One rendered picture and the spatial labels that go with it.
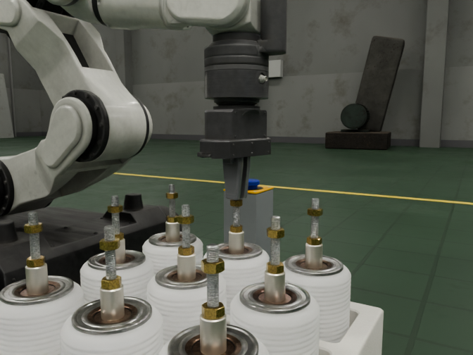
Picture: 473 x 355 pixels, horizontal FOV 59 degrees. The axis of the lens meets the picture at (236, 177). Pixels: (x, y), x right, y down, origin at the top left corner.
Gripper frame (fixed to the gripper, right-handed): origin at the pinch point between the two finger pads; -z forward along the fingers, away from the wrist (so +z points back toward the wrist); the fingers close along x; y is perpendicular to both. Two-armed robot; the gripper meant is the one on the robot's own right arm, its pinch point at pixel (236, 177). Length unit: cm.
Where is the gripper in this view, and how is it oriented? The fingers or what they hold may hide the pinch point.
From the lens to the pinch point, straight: 59.8
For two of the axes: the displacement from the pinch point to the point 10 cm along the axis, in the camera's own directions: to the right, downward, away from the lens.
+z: 0.0, -9.9, -1.4
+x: -6.5, 1.0, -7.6
